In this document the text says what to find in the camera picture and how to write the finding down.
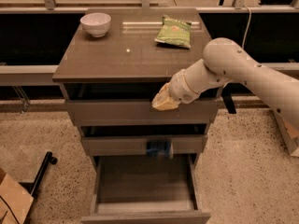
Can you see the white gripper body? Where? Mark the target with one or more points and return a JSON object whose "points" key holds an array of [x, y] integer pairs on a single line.
{"points": [[183, 89]]}

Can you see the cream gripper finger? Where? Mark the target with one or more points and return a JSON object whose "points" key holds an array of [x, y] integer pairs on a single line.
{"points": [[163, 101], [163, 92]]}

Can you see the blue pepsi can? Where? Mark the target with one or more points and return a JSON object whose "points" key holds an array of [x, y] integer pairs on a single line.
{"points": [[159, 148]]}

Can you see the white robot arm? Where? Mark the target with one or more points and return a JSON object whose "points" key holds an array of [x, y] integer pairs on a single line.
{"points": [[224, 61]]}

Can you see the grey middle drawer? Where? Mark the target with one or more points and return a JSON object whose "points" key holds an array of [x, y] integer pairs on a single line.
{"points": [[132, 140]]}

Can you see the grey drawer cabinet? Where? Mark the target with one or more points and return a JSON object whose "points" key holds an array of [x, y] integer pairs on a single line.
{"points": [[127, 63]]}

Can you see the grey top drawer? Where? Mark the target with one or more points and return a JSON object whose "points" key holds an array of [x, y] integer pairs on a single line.
{"points": [[138, 112]]}

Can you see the grey open bottom drawer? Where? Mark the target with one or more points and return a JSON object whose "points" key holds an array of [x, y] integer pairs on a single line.
{"points": [[142, 190]]}

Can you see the green chip bag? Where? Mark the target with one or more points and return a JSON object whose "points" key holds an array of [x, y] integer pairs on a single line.
{"points": [[175, 32]]}

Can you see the white ceramic bowl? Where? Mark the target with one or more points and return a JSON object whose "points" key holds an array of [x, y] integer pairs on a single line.
{"points": [[96, 24]]}

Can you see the cardboard box right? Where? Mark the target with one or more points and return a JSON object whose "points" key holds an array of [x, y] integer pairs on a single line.
{"points": [[290, 135]]}

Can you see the cardboard box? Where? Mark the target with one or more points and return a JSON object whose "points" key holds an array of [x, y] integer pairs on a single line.
{"points": [[290, 135], [15, 200]]}

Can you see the black chair leg with caster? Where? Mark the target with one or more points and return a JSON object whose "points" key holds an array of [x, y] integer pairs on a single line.
{"points": [[32, 187]]}

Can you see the cardboard box bottom left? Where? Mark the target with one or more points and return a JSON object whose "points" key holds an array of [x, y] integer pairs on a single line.
{"points": [[15, 200]]}

